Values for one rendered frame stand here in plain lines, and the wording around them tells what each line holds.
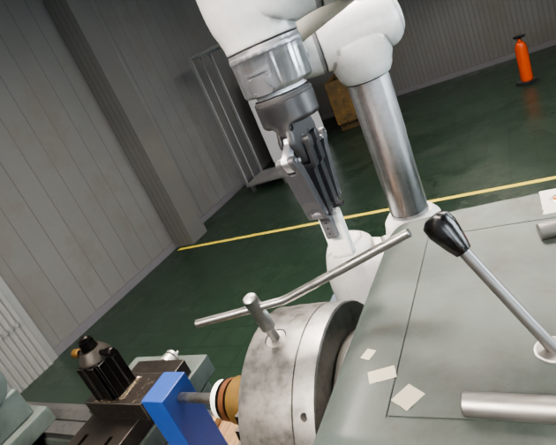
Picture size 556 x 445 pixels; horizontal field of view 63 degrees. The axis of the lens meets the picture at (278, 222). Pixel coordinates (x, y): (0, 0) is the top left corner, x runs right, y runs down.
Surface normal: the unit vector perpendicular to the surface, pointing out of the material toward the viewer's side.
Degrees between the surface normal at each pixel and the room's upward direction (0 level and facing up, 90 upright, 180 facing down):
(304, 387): 35
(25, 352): 90
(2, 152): 90
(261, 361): 24
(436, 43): 90
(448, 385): 0
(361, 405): 0
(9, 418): 90
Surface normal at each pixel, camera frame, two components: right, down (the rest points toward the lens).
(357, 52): 0.00, 0.52
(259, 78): -0.39, 0.47
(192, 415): 0.84, -0.18
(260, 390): -0.54, -0.39
